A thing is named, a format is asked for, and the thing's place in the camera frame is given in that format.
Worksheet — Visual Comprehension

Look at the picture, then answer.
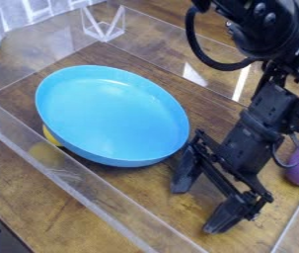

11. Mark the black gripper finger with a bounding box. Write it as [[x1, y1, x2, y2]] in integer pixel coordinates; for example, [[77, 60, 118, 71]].
[[170, 145, 202, 194], [204, 195, 257, 234]]

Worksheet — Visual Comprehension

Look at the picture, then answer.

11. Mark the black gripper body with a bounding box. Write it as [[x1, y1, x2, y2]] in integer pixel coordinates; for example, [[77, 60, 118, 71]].
[[188, 110, 284, 219]]

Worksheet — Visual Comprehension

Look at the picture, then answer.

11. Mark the blue plastic plate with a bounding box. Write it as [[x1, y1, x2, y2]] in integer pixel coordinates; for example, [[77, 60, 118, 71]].
[[35, 65, 190, 167]]

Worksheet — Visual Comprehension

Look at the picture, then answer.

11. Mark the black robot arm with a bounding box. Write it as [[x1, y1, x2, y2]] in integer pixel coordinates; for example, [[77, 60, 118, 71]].
[[172, 0, 299, 234]]

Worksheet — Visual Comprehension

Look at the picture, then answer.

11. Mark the yellow toy lemon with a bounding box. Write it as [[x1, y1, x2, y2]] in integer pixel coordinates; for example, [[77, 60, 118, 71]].
[[43, 125, 62, 147]]

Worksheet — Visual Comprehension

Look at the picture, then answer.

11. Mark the white patterned curtain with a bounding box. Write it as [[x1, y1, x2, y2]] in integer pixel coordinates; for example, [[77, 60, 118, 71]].
[[0, 0, 107, 44]]

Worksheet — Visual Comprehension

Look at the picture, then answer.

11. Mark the clear acrylic front wall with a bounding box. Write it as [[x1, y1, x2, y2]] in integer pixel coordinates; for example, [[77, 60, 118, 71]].
[[0, 107, 208, 253]]

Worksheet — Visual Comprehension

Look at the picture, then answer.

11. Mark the clear acrylic wall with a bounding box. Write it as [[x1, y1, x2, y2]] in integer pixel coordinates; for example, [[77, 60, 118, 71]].
[[0, 107, 208, 253], [81, 4, 299, 132]]

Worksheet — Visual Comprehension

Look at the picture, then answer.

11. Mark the clear acrylic back wall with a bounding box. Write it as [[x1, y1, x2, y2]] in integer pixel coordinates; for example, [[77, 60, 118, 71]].
[[81, 4, 299, 132]]

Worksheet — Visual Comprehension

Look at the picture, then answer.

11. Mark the black corrugated cable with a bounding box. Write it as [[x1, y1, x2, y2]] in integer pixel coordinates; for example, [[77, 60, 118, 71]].
[[185, 6, 261, 72]]

